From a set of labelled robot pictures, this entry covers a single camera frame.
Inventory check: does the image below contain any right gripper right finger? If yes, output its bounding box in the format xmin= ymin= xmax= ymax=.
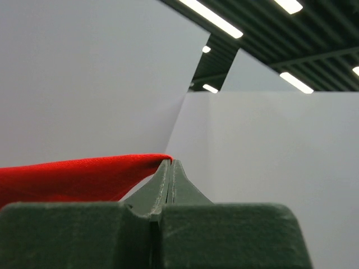
xmin=153 ymin=160 xmax=312 ymax=268

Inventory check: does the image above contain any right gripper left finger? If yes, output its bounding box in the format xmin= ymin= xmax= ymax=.
xmin=0 ymin=159 xmax=172 ymax=269

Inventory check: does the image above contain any red t shirt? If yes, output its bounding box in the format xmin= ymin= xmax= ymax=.
xmin=1 ymin=154 xmax=173 ymax=207

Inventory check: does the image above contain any ceiling strip light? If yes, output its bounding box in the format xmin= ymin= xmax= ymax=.
xmin=179 ymin=0 xmax=243 ymax=39
xmin=274 ymin=0 xmax=303 ymax=15
xmin=279 ymin=72 xmax=314 ymax=94

